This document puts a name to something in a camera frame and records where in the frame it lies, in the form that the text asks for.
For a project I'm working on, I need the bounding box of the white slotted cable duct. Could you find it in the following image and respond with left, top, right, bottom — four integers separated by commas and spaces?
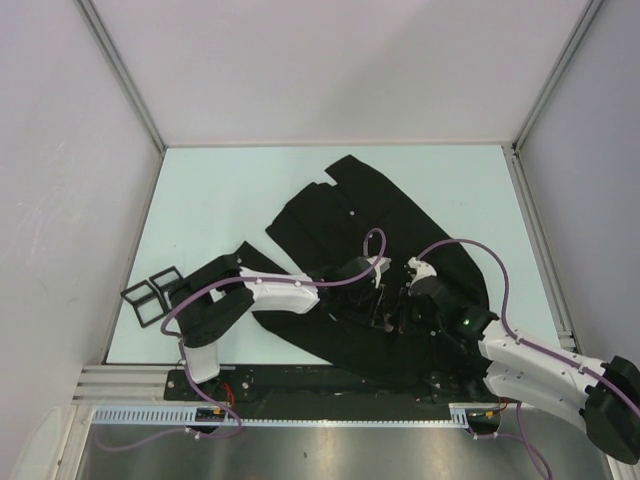
92, 403, 474, 427

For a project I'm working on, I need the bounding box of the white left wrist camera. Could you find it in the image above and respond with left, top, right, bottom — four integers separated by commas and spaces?
367, 256, 392, 289

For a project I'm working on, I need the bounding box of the black button-up shirt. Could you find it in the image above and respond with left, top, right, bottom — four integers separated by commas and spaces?
255, 156, 492, 380

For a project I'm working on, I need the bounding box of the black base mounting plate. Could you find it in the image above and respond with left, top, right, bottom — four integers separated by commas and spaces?
164, 363, 506, 404

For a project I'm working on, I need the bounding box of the black square frame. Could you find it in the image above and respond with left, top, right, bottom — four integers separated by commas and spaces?
120, 280, 165, 329
149, 266, 183, 301

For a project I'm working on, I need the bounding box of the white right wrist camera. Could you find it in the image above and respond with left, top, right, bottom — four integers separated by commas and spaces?
406, 257, 437, 286

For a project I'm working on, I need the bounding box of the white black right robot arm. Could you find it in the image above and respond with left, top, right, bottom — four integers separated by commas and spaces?
402, 260, 639, 465

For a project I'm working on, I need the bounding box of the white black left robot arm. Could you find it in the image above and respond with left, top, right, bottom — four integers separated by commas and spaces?
167, 255, 391, 400

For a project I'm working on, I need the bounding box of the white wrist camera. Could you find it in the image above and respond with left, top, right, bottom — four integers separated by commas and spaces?
406, 257, 437, 286
367, 256, 392, 289

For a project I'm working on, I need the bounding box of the pink red round brooch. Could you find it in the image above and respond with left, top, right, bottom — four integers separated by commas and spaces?
383, 314, 394, 333

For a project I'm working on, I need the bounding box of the aluminium frame rail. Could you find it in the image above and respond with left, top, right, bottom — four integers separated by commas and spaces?
72, 364, 174, 404

